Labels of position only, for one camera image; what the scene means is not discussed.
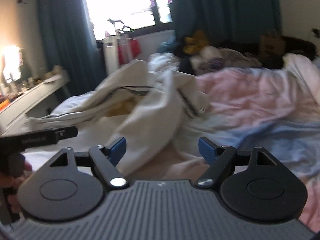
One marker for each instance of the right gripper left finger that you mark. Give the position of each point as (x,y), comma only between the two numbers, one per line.
(105,159)

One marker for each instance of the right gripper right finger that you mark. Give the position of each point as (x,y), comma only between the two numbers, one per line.
(221,163)

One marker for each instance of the white zip-up jacket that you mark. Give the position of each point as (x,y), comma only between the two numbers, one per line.
(146,107)

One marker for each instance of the person's left hand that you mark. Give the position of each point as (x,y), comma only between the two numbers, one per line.
(9,182)

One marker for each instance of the white dressing table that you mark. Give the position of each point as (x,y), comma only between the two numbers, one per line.
(37,102)

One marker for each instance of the wavy vanity mirror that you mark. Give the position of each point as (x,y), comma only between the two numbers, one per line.
(11,61)

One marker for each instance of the garment steamer stand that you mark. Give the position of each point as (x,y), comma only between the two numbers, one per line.
(123,40)

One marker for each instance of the left blue curtain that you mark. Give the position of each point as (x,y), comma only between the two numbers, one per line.
(68,40)

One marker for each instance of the yellow garment on pile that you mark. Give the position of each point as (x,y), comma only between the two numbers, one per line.
(193,45)

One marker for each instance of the brown paper bag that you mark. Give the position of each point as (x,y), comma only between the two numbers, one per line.
(271,45)

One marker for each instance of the black chair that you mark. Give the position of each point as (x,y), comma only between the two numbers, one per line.
(299,46)

